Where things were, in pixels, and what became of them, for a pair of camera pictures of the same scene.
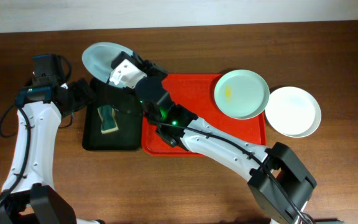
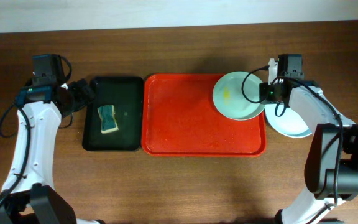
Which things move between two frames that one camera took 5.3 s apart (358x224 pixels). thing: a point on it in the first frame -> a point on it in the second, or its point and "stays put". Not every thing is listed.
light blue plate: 97,58 -> 289,122
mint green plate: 241,94 stays put
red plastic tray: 196,93 stays put
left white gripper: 81,92 stays put
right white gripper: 141,66 -> 270,97
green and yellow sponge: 107,113 stays put
